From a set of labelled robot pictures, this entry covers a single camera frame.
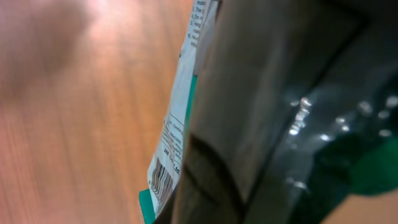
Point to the green 3M sponge package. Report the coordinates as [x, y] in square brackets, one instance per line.
[280, 110]

